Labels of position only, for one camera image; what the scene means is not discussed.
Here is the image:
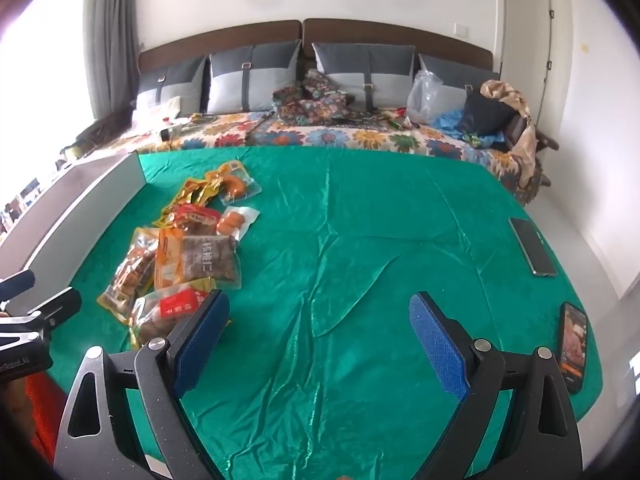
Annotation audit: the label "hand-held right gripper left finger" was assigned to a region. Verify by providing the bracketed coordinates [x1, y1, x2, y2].
[54, 289, 231, 480]

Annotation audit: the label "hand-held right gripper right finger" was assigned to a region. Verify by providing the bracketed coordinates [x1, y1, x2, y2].
[409, 291, 585, 480]

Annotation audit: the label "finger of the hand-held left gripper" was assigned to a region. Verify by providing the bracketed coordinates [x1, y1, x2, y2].
[27, 287, 83, 336]
[0, 269, 37, 307]

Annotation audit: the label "red label snack packet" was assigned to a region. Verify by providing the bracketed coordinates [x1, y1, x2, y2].
[129, 282, 232, 352]

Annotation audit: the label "clear packet brown pieces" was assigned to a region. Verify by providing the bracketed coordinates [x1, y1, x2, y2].
[96, 226, 161, 317]

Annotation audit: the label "orange walnut packet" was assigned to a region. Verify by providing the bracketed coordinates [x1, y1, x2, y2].
[154, 229, 242, 291]

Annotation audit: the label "white cardboard box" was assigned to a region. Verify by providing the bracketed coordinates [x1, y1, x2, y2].
[0, 151, 147, 281]

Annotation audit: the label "yellow snack packet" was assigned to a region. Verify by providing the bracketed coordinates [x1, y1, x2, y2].
[156, 199, 191, 228]
[175, 176, 223, 208]

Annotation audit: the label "clear orange drumstick packet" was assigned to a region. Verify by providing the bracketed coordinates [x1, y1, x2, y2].
[206, 160, 262, 207]

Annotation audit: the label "red cloth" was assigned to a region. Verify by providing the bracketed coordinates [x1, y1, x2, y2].
[22, 372, 68, 466]

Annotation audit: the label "clear packet round brown snack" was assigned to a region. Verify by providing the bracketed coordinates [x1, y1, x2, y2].
[216, 205, 261, 242]

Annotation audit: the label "lit screen phone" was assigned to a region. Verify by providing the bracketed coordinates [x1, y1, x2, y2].
[557, 301, 588, 395]

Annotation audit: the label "dark screen phone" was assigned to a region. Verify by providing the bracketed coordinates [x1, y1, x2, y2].
[509, 216, 558, 277]

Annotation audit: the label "green cloth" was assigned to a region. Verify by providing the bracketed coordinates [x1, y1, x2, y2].
[47, 145, 601, 480]

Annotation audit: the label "blue cloth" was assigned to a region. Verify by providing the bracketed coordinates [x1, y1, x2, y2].
[432, 110, 511, 148]

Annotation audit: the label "white plastic bag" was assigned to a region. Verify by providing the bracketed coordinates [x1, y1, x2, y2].
[135, 97, 181, 121]

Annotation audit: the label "wooden chair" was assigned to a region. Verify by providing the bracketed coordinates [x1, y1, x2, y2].
[505, 115, 558, 191]

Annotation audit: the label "beige cloth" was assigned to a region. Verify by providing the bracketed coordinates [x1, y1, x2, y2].
[480, 80, 538, 186]

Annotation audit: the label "black bag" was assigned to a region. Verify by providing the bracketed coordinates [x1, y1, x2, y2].
[457, 92, 521, 136]

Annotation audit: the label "floral bedspread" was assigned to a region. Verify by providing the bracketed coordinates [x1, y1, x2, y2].
[97, 110, 551, 206]

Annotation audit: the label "clear plastic bag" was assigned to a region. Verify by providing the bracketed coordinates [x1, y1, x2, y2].
[407, 70, 468, 126]

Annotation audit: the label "grey curtain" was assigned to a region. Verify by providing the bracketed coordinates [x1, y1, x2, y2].
[82, 0, 141, 121]

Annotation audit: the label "folded dark floral cloth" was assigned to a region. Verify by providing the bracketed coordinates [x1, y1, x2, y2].
[272, 69, 361, 123]

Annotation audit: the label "white door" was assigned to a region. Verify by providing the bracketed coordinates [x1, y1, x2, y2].
[537, 0, 573, 141]

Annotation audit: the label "brown headboard panel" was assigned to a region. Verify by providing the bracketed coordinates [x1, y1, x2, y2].
[302, 17, 493, 81]
[137, 20, 303, 86]

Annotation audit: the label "grey strapped pillow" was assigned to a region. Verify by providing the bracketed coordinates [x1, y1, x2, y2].
[135, 55, 208, 113]
[419, 54, 501, 111]
[312, 42, 417, 111]
[206, 39, 302, 115]

